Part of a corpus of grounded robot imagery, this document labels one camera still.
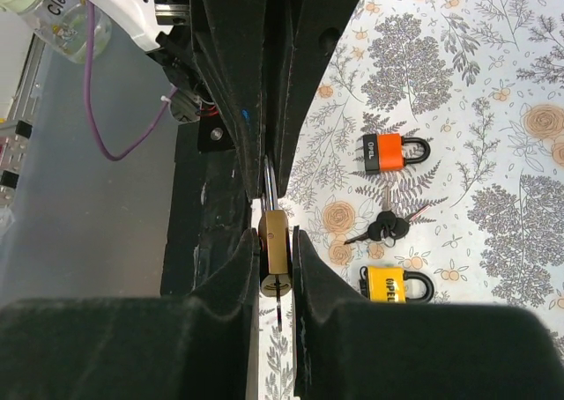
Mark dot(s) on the orange padlock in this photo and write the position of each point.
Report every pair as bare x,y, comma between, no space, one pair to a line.
384,152

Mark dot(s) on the small brass padlock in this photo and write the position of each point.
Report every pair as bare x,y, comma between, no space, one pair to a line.
273,232

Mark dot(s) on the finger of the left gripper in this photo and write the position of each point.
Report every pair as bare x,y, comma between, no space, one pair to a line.
301,36
227,41

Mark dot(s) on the orange padlock keys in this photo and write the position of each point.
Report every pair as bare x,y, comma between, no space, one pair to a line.
388,226

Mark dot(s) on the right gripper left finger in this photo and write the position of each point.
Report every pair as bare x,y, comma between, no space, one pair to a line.
200,346

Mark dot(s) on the yellow padlock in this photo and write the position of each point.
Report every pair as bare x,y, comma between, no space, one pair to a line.
387,284

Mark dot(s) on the clear water bottle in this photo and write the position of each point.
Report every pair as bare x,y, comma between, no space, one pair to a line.
62,24

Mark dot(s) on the aluminium frame rail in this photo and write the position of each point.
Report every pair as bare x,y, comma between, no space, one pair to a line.
17,129

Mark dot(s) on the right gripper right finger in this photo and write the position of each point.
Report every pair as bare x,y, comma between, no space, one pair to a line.
349,347

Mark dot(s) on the floral table mat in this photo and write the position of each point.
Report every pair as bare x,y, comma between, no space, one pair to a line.
482,82

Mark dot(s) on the black base frame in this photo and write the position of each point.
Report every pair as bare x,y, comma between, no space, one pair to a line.
209,212

